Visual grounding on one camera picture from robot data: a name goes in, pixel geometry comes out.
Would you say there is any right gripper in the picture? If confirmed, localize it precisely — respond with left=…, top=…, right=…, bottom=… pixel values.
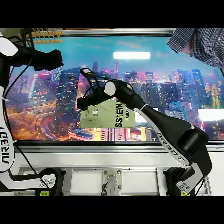
left=76, top=93, right=103, bottom=111

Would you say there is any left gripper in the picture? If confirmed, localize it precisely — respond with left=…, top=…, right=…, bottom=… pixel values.
left=33, top=49, right=65, bottom=72

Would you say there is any olive green T-shirt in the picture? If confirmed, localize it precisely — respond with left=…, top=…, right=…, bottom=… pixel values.
left=78, top=97, right=137, bottom=130

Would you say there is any checked shirt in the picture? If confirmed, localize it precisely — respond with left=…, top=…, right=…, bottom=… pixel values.
left=166, top=28, right=224, bottom=70

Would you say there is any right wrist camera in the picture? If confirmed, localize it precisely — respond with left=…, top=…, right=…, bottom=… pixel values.
left=79, top=67, right=102, bottom=92

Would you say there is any silver frame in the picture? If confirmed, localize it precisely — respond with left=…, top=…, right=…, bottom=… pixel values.
left=0, top=142, right=224, bottom=197

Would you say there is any black cable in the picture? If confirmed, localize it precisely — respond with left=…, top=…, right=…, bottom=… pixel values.
left=1, top=54, right=48, bottom=190

